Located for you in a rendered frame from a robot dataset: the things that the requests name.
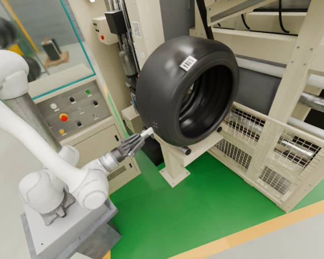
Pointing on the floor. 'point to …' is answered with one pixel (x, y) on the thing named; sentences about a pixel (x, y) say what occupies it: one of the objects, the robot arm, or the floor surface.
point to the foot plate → (176, 177)
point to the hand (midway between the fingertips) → (147, 133)
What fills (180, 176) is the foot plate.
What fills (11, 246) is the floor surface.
